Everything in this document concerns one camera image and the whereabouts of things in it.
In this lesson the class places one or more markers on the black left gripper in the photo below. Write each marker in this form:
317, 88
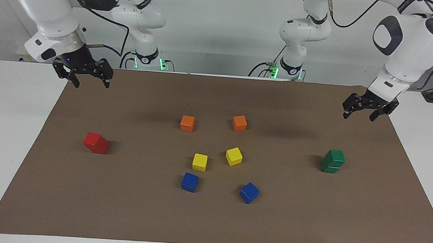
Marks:
376, 100

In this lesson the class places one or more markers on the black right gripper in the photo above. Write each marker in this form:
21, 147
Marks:
74, 59

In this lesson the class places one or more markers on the green wooden cube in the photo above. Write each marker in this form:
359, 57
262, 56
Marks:
336, 157
330, 169

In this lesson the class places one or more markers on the red wooden cube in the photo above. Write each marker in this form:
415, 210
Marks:
101, 149
91, 138

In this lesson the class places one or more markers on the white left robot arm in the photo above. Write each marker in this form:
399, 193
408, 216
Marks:
411, 48

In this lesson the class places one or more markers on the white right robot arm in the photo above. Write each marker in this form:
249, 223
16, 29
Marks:
44, 3

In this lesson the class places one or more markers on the orange wooden cube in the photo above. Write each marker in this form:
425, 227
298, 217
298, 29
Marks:
187, 123
239, 123

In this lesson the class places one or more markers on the brown table mat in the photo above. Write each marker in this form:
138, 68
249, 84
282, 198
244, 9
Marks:
309, 221

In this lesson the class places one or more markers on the yellow wooden cube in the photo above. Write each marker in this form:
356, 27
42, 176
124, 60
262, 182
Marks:
234, 156
199, 162

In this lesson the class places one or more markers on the blue wooden cube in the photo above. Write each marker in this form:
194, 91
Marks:
249, 192
189, 181

